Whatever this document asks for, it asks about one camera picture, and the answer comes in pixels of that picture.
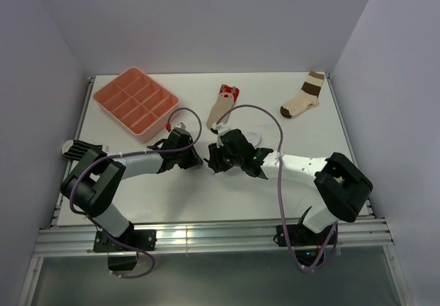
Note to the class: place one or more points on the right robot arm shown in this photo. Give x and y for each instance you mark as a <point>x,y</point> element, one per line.
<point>343,188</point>

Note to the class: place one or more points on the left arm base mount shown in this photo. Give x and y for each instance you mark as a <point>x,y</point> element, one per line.
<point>123,253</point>

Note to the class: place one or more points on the black white striped ankle sock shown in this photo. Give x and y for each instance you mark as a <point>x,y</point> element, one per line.
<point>76,149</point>

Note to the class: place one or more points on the aluminium table front rail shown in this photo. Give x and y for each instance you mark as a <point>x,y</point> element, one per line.
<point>234,236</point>

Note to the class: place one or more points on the beige reindeer sock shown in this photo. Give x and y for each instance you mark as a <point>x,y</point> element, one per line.
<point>226,99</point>

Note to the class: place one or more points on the white sock with black stripes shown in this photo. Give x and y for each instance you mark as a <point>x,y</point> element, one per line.
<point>253,138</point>

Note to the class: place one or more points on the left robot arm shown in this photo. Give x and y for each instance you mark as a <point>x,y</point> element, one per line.
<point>92,184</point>

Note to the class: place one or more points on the pink compartment organizer tray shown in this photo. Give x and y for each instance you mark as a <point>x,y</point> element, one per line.
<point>138,103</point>

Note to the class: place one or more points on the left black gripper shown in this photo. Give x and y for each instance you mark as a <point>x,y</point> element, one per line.
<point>193,161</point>

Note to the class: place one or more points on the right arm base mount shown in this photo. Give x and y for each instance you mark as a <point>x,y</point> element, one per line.
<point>310,251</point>

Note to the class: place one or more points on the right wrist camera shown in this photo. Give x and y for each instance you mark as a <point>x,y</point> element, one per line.
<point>220,128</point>

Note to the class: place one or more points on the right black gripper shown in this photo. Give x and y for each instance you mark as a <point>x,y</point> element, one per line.
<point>215,162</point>

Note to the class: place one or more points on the cream brown striped sock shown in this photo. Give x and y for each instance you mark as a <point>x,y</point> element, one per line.
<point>306,98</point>

